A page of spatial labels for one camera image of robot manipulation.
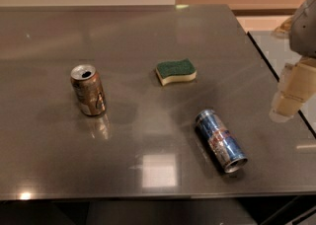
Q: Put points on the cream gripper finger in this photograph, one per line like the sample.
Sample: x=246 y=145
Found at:
x=296 y=85

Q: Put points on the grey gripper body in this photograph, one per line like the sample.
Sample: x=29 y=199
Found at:
x=304 y=31

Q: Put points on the blue silver redbull can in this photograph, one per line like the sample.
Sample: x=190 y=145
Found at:
x=221 y=142

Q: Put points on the brown soda can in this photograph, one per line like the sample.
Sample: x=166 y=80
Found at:
x=88 y=88

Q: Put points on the grey side table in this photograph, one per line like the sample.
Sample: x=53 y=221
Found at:
x=276 y=53

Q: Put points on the green yellow sponge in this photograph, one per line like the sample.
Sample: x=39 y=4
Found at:
x=175 y=71

